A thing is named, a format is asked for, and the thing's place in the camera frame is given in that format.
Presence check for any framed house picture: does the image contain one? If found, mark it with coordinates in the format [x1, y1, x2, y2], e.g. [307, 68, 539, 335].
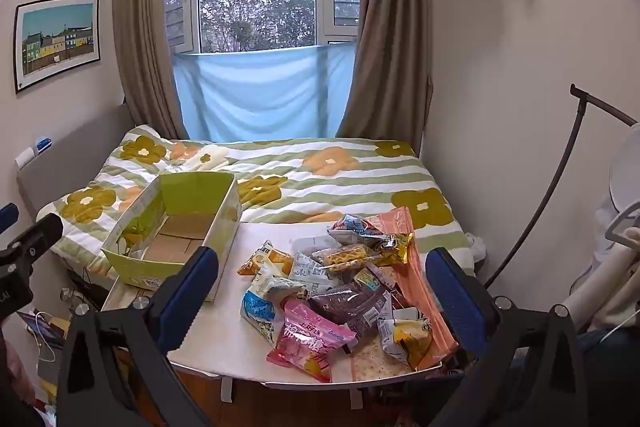
[13, 0, 101, 95]

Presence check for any white and blue snack packet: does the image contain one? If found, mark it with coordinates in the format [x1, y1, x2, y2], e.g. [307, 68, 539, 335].
[241, 274, 309, 346]

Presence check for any light blue cloth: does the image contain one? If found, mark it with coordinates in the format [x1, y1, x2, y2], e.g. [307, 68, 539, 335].
[172, 44, 357, 142]

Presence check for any floral striped blanket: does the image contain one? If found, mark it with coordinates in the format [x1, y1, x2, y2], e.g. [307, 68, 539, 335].
[40, 124, 476, 279]

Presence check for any blue and red snack packet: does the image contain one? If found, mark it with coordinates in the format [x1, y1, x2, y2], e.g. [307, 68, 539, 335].
[328, 213, 387, 241]

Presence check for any orange bread packet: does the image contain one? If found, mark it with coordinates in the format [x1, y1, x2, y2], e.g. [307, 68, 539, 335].
[237, 241, 295, 279]

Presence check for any white cable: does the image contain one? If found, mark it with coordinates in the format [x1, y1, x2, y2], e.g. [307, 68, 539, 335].
[29, 326, 67, 364]

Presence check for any clear waffle packet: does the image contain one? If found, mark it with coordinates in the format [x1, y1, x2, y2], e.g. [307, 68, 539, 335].
[312, 243, 382, 271]

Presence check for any brown curtain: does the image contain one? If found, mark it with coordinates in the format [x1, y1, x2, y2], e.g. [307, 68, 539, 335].
[337, 0, 434, 148]
[111, 0, 197, 140]

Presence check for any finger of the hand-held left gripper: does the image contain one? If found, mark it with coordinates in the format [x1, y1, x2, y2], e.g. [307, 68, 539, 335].
[0, 213, 64, 268]
[0, 203, 20, 233]

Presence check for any large orange snack bag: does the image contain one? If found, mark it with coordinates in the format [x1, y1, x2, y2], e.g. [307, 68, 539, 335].
[367, 206, 459, 370]

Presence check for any grey headboard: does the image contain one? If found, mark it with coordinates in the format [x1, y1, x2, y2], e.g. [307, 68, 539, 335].
[15, 104, 137, 228]

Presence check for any black curved pole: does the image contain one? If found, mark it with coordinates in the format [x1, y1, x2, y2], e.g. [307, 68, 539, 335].
[482, 84, 640, 289]

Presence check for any white and yellow snack packet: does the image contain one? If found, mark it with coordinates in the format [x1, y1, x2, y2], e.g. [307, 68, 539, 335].
[377, 307, 434, 371]

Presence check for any blue and white object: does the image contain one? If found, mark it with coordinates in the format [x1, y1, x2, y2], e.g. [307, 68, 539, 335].
[15, 137, 54, 170]

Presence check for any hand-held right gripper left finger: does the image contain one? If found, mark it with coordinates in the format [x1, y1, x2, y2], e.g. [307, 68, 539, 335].
[57, 246, 221, 427]

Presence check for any clear plastic container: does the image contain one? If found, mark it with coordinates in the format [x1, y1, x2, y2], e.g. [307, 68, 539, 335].
[291, 234, 332, 258]

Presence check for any phone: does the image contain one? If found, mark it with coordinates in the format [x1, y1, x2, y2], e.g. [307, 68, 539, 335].
[17, 309, 67, 349]

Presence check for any green cardboard box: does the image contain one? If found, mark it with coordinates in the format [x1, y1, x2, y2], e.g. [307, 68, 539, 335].
[101, 172, 242, 302]

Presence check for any gold snack packet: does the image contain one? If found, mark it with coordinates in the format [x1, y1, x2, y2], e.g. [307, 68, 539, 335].
[372, 232, 415, 267]

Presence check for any pink snack packet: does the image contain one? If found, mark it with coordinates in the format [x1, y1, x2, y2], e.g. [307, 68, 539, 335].
[266, 298, 357, 383]

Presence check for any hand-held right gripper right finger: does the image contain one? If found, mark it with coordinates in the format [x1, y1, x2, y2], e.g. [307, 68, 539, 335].
[425, 247, 588, 427]

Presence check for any dark brown snack packet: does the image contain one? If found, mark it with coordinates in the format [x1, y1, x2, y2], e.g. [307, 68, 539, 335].
[307, 282, 397, 341]

